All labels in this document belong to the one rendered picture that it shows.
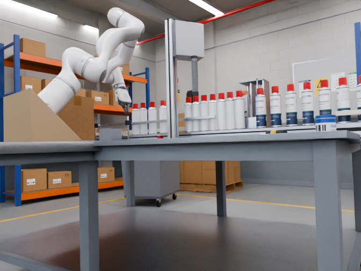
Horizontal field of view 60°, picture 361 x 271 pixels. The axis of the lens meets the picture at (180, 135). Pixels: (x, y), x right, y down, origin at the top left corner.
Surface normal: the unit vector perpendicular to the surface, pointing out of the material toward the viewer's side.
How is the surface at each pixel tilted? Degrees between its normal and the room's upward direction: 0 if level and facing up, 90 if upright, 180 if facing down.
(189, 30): 90
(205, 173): 90
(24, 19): 90
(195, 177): 90
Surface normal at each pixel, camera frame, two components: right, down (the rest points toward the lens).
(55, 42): 0.77, -0.04
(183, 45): 0.38, -0.04
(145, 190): -0.34, 0.04
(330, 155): -0.54, -0.01
